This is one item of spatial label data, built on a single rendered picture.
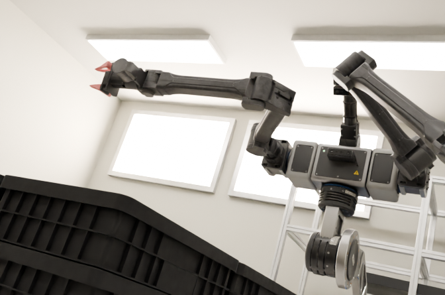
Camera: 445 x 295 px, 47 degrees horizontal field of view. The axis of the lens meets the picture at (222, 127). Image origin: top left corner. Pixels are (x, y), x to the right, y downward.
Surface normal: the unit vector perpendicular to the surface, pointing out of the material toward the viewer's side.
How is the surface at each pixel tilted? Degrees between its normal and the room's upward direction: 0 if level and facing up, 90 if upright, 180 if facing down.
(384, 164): 90
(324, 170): 90
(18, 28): 90
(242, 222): 90
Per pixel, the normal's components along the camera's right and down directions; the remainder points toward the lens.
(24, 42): 0.88, 0.09
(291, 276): -0.39, -0.44
